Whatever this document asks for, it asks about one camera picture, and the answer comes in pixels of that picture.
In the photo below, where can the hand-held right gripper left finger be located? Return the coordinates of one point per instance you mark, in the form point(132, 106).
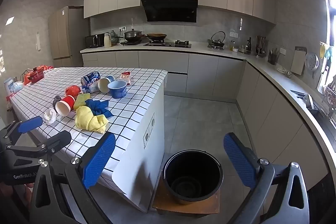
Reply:
point(99, 158)

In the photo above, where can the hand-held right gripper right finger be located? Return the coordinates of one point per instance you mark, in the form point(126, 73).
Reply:
point(240, 161)

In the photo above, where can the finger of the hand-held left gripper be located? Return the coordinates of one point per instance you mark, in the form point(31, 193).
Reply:
point(30, 124)
point(59, 138)

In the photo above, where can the white tissue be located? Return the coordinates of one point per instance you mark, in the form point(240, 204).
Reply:
point(49, 116)

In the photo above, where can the dark wrapper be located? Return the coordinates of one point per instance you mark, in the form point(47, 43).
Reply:
point(56, 101)

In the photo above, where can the red paper cup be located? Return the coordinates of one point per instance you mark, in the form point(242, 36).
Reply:
point(68, 101)

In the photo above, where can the yellow green sponge cloth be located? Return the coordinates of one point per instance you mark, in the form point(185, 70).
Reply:
point(80, 100)

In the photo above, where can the black plastic bucket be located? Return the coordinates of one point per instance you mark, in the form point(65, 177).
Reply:
point(191, 169)

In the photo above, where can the blue cloth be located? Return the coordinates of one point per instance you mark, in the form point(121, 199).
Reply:
point(97, 107)

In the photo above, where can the red plastic bag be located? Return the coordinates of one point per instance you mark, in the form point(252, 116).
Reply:
point(73, 90)

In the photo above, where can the blue white milk carton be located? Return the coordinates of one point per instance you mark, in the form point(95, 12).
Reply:
point(88, 88)

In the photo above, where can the blue soda can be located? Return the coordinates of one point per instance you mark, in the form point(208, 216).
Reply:
point(90, 78)

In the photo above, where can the blue paper cup white inside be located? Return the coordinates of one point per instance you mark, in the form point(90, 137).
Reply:
point(103, 85)

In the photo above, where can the red white snack packet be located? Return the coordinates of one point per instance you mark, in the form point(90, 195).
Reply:
point(126, 77)

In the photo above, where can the light blue tissue pack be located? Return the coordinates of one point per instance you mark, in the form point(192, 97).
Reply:
point(13, 86)

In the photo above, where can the red storage basket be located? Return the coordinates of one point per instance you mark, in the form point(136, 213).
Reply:
point(32, 75)

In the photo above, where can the island power sockets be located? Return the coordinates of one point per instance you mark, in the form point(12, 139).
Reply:
point(149, 130)

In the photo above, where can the orange plastic bag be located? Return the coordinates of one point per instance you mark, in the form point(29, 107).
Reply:
point(46, 67)

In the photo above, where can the brown wooden stool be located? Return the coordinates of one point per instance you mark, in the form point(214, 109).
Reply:
point(162, 203)

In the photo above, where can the white black checkered tablecloth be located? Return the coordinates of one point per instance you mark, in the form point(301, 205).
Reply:
point(136, 87)

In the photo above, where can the white kitchen island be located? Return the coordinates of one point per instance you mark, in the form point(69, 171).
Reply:
point(155, 98)

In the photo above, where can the kitchen sink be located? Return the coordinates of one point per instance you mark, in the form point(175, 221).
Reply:
point(319, 116)

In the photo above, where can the beige base cabinets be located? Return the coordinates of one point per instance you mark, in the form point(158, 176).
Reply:
point(204, 74)

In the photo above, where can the beige refrigerator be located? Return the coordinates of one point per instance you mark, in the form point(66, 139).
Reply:
point(63, 35)

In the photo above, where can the small white dish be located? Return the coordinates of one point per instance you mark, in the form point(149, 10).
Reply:
point(282, 70)

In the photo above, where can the black microwave oven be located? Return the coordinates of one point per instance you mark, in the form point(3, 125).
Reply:
point(93, 41)

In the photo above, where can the dark utensil holder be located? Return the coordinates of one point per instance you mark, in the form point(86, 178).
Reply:
point(272, 58)

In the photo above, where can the white thermos jug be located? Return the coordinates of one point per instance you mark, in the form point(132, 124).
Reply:
point(107, 40)

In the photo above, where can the white cutting board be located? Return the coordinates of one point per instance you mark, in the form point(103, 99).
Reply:
point(298, 62)

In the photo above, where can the yellow oil bottle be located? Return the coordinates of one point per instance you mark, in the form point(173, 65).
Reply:
point(232, 46)

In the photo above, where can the dark wine bottle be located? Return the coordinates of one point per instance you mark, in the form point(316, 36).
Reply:
point(249, 45)

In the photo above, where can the green vase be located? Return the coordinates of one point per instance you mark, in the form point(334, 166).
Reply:
point(113, 36)

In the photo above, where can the small tabletop burner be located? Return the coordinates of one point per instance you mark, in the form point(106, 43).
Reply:
point(215, 47)

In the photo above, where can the black induction cooker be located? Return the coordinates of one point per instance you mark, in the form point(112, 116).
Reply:
point(130, 43)

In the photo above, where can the metal colander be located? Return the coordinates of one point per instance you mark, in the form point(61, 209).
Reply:
point(311, 61)

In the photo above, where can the grey pot with lid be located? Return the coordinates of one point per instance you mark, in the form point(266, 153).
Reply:
point(132, 35)

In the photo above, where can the black wok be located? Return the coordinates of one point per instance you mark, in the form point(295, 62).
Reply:
point(156, 36)

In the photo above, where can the black gas stove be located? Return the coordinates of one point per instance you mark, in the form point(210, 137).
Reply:
point(170, 43)

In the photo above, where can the yellow hanging cloth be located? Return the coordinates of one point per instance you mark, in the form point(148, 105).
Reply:
point(324, 49)

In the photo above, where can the kitchen window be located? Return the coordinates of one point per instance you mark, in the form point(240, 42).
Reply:
point(331, 29)

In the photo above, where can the black range hood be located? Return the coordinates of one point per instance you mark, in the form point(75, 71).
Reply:
point(169, 8)

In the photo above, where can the white wall-mounted remote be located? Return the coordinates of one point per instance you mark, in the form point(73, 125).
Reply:
point(38, 41)

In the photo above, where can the white wall switch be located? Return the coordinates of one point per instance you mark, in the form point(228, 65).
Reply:
point(234, 34)

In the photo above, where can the white wall socket with plug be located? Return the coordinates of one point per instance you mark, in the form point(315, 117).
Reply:
point(122, 28)

